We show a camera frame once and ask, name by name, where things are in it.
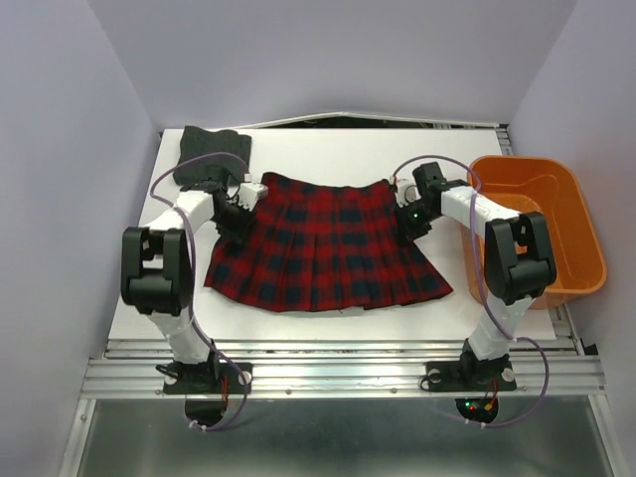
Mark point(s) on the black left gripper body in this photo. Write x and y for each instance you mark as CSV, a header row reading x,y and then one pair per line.
x,y
233,223

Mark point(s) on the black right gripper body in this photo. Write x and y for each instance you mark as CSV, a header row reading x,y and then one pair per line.
x,y
412,220

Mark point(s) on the red black plaid skirt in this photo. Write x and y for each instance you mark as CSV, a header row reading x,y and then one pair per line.
x,y
315,248

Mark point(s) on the dark grey dotted skirt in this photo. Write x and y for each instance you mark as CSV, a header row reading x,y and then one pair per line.
x,y
223,150

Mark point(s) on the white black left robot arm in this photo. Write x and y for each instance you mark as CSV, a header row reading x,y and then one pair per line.
x,y
158,263

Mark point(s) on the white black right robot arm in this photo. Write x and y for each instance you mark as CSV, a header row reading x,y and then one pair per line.
x,y
512,252

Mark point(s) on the orange plastic bin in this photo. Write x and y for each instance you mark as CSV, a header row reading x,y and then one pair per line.
x,y
535,184

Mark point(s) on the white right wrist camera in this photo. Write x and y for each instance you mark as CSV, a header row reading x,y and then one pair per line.
x,y
405,191

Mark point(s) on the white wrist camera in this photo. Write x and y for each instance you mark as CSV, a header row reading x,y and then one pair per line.
x,y
405,191
250,193

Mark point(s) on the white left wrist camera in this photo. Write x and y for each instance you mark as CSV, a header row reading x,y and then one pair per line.
x,y
250,193

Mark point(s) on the aluminium extrusion frame rail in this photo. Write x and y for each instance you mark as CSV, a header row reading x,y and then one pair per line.
x,y
338,369

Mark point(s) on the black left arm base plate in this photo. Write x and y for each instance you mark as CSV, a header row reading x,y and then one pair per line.
x,y
200,379

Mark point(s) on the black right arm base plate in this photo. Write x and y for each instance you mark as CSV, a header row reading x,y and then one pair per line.
x,y
461,376

